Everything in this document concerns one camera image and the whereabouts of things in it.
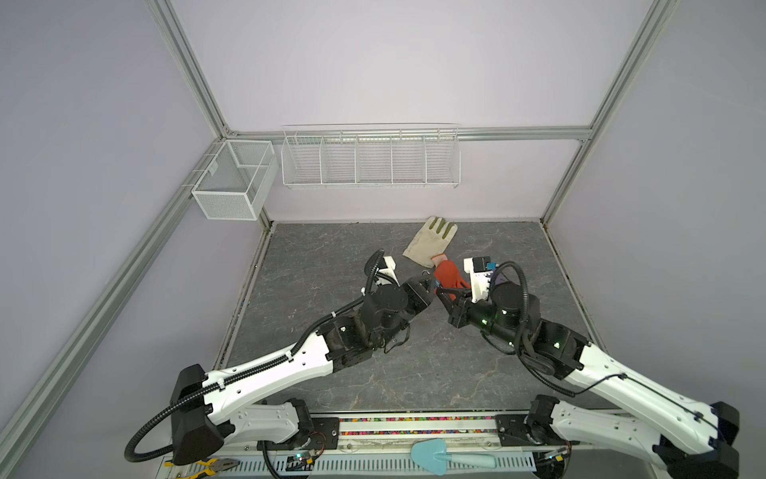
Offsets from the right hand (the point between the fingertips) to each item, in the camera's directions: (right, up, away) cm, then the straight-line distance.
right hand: (437, 293), depth 66 cm
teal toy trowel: (0, -40, +5) cm, 40 cm away
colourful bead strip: (-4, -37, +9) cm, 38 cm away
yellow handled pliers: (-52, -41, +3) cm, 66 cm away
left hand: (0, +2, -1) cm, 2 cm away
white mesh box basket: (-65, +34, +37) cm, 82 cm away
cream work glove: (+4, +13, +49) cm, 51 cm away
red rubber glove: (+2, +4, -4) cm, 6 cm away
